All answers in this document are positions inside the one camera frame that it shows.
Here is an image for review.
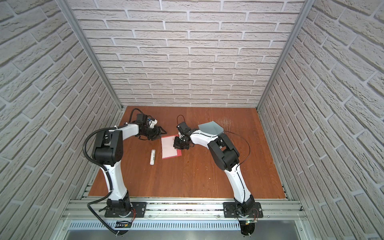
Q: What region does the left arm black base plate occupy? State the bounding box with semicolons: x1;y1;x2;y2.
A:
105;202;147;218

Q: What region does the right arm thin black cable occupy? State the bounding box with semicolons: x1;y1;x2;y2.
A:
176;114;252;169

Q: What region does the pink white letter card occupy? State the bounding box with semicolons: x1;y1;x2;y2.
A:
161;135;182;159

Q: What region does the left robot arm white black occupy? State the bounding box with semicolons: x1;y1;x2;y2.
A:
92;113;167;218

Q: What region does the left aluminium corner post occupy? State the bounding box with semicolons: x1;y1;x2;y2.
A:
56;0;124;111

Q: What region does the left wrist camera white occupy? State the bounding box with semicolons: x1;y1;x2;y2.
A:
147;119;158;129

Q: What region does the aluminium corner post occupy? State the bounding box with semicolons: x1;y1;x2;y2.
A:
256;0;315;111
56;0;124;111

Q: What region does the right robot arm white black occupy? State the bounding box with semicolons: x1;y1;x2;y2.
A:
174;122;255;217

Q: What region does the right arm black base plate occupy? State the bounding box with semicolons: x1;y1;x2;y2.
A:
223;202;264;218

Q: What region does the right aluminium corner post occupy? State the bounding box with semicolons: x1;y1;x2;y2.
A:
256;0;315;111

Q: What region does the white glue stick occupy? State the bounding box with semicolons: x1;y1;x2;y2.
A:
150;149;156;166

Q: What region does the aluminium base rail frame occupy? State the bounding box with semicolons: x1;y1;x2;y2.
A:
51;197;315;240

